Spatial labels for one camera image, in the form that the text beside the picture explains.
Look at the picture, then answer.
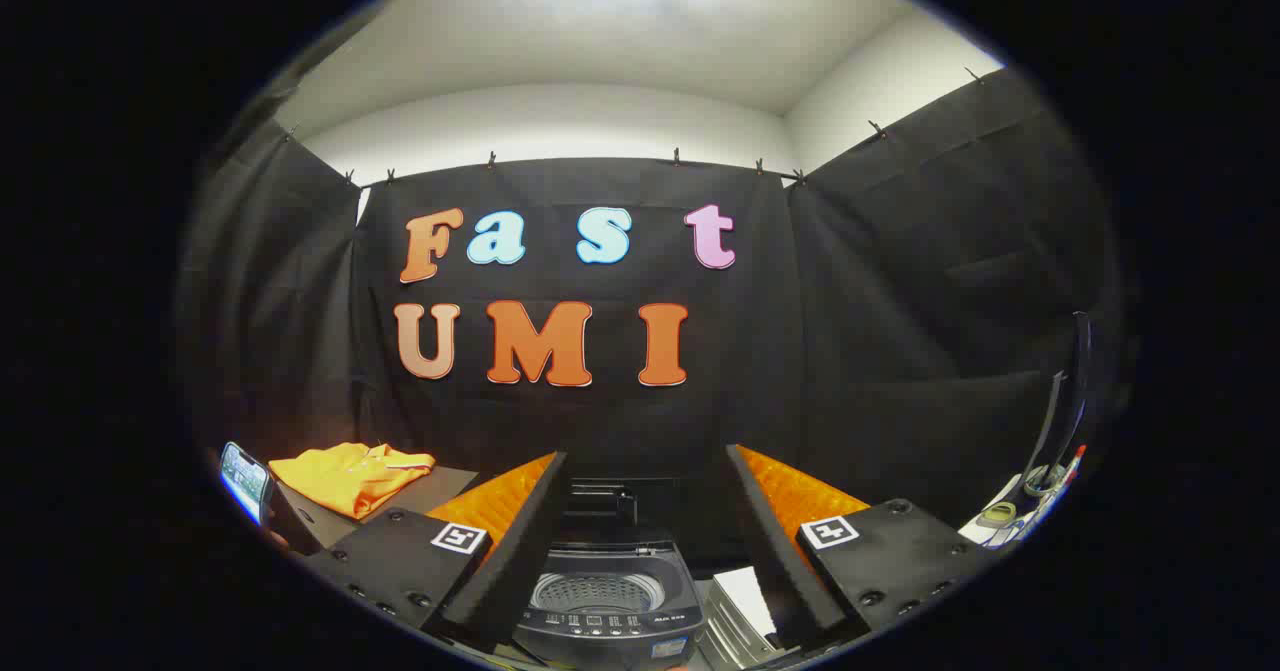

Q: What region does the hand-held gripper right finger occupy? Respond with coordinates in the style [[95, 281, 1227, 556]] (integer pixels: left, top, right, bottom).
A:
[[726, 444, 1001, 652]]

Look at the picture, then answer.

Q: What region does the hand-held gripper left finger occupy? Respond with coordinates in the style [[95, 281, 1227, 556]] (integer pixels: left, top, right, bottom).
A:
[[300, 451, 569, 654]]

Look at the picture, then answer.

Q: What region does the dark grey washing machine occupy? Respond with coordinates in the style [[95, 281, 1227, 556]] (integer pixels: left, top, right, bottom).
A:
[[512, 541, 706, 670]]

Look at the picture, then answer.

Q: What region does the orange shirt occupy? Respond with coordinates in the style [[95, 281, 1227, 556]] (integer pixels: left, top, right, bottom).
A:
[[268, 442, 437, 520]]

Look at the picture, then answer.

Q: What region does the white ribbed container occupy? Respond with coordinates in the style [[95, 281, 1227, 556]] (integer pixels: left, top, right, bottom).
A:
[[698, 566, 779, 668]]

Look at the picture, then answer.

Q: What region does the black backdrop cloth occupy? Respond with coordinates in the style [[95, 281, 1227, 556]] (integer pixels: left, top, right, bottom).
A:
[[175, 66, 1126, 552]]

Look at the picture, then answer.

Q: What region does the smartphone with lit screen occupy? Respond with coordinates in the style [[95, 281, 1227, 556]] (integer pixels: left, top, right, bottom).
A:
[[219, 441, 273, 527]]

